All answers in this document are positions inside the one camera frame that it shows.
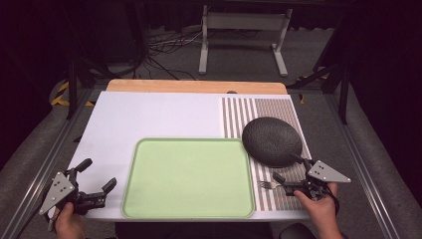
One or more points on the grey striped placemat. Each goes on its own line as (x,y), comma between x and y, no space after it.
(282,109)

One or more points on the person's left hand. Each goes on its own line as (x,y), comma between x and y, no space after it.
(69,224)

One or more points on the wooden table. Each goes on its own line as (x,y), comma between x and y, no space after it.
(195,86)

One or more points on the person's right hand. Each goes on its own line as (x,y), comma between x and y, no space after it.
(318,210)

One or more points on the light green tray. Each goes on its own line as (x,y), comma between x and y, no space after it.
(189,179)

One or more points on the white board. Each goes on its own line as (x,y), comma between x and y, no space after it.
(149,116)

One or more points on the grey metal stand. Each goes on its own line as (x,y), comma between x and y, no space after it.
(245,21)

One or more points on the aluminium frame rail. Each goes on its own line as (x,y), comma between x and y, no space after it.
(368,172)
(40,169)

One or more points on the black stand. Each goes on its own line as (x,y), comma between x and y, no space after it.
(74,86)
(338,83)

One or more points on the dark speckled oval plate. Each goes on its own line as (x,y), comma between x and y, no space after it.
(272,142)

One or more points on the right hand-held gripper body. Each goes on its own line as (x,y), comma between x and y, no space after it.
(323,174)

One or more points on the yellow and black floor tape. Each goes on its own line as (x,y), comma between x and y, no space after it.
(61,94)

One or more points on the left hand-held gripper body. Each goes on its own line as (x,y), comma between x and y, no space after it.
(58,192)

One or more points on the small silver fork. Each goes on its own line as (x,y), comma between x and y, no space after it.
(270,185)

